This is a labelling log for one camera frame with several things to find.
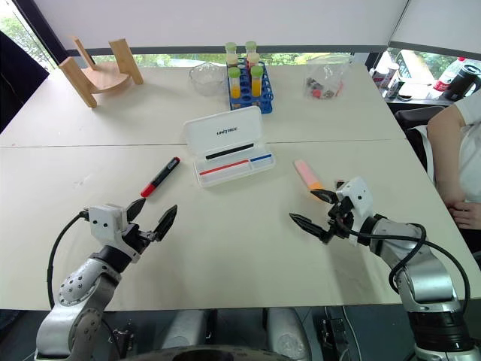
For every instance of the green-capped tube with orange liquid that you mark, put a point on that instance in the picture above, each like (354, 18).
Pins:
(257, 82)
(234, 84)

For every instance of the person's hand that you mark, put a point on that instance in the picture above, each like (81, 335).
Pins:
(467, 214)

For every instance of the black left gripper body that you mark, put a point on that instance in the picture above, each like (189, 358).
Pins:
(133, 240)

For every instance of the white plastic pencil case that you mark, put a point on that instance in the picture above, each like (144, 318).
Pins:
(229, 150)

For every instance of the dark panel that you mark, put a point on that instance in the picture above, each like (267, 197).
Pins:
(19, 82)

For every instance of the beige-capped test tube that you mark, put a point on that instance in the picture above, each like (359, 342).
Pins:
(253, 60)
(232, 59)

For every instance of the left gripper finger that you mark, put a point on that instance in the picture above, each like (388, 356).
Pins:
(166, 223)
(136, 210)

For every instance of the black mug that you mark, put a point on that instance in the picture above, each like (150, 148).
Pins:
(463, 80)

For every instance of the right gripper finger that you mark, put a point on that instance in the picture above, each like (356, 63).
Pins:
(312, 227)
(326, 195)

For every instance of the person's white shirt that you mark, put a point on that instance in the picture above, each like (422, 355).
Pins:
(474, 143)

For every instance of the white can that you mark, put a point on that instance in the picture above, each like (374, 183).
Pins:
(387, 75)

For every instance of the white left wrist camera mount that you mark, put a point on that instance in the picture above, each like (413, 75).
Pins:
(105, 222)

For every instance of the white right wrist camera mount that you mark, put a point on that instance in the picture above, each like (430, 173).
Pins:
(357, 195)

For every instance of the clear plastic bag of parts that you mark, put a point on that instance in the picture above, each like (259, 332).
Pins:
(325, 80)

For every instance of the person's bare forearm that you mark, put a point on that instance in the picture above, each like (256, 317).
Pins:
(447, 150)

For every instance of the blue test tube rack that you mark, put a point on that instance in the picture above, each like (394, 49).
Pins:
(265, 94)

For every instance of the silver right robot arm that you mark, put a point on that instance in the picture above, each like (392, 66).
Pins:
(424, 270)

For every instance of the red-capped soda bottle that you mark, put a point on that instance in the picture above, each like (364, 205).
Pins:
(449, 73)

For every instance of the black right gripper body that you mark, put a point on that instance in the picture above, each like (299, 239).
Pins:
(340, 222)

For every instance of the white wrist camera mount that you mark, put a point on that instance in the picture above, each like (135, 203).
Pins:
(357, 195)
(105, 222)

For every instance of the green-capped test tube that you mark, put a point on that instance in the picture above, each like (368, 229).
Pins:
(230, 48)
(250, 46)

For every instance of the black chair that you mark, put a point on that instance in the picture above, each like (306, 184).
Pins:
(417, 124)

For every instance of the wooden stand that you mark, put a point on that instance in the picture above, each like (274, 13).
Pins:
(109, 77)

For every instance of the red and black marker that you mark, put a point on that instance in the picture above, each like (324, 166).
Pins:
(159, 177)

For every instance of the clear glass bowl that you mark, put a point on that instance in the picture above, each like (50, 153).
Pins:
(206, 79)

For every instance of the pink and orange highlighter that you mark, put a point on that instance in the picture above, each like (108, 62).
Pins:
(306, 175)

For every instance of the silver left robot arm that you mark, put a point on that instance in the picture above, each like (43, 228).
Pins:
(75, 286)

